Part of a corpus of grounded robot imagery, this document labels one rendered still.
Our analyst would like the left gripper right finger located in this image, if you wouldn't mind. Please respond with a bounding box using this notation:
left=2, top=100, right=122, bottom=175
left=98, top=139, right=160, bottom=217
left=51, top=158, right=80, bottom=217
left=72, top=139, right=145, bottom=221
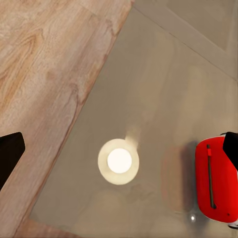
left=223, top=132, right=238, bottom=171

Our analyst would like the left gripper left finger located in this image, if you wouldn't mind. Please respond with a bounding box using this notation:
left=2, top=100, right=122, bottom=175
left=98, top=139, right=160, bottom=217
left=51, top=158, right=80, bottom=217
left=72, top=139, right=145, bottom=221
left=0, top=132, right=25, bottom=191

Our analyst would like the radio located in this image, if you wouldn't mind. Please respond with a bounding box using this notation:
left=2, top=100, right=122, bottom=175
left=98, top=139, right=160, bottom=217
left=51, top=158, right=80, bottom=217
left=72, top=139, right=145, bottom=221
left=195, top=133, right=238, bottom=230

